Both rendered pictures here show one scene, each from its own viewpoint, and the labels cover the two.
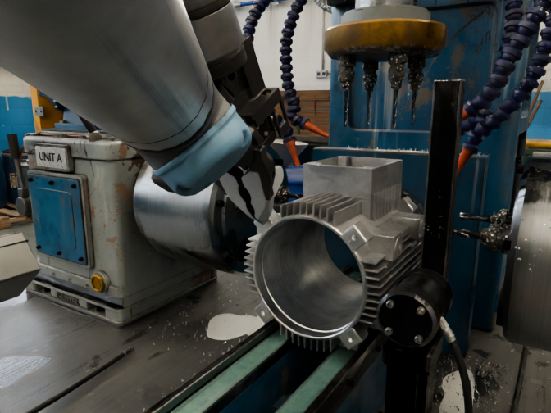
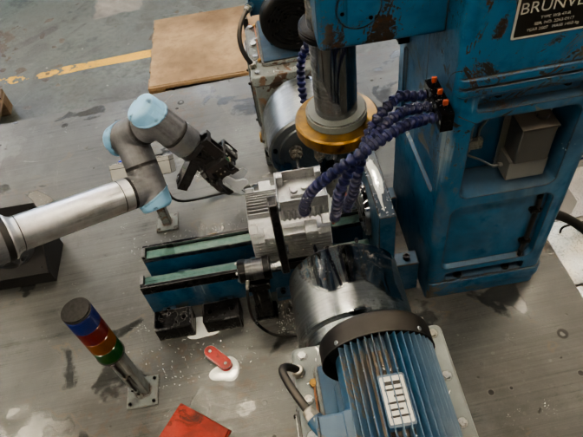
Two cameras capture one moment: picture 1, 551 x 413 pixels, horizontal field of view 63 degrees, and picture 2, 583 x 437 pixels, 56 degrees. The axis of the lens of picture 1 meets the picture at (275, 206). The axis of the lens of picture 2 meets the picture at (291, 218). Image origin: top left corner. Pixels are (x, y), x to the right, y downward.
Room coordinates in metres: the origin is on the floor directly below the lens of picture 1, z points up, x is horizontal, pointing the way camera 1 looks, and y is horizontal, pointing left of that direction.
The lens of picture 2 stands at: (0.12, -0.85, 2.10)
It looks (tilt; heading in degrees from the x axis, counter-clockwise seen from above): 50 degrees down; 58
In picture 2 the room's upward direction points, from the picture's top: 10 degrees counter-clockwise
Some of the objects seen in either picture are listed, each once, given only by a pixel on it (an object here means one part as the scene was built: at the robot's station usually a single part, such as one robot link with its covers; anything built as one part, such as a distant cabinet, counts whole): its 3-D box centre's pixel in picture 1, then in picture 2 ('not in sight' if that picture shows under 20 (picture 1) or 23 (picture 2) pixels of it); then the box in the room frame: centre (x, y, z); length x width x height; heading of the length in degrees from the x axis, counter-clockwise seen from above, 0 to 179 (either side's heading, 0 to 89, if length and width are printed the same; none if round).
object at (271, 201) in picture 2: (439, 194); (278, 237); (0.50, -0.19, 1.12); 0.04 x 0.03 x 0.26; 148
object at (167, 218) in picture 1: (196, 199); (305, 119); (0.87, 0.16, 1.04); 0.37 x 0.25 x 0.25; 58
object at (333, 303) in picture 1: (339, 256); (289, 219); (0.60, -0.09, 1.01); 0.20 x 0.19 x 0.19; 147
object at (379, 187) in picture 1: (353, 186); (301, 193); (0.63, -0.11, 1.11); 0.12 x 0.11 x 0.07; 147
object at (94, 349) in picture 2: not in sight; (98, 338); (0.07, -0.11, 1.10); 0.06 x 0.06 x 0.04
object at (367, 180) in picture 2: (394, 240); (385, 213); (0.81, -0.23, 0.97); 0.30 x 0.11 x 0.34; 58
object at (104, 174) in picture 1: (118, 211); (297, 84); (1.00, 0.36, 0.99); 0.35 x 0.31 x 0.37; 58
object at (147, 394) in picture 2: not in sight; (114, 356); (0.07, -0.11, 1.01); 0.08 x 0.08 x 0.42; 58
